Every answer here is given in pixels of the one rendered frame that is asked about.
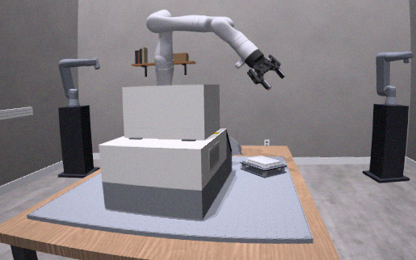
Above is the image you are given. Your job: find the white real-time pcr machine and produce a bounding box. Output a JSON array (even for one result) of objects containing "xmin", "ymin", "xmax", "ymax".
[{"xmin": 99, "ymin": 85, "xmax": 232, "ymax": 220}]

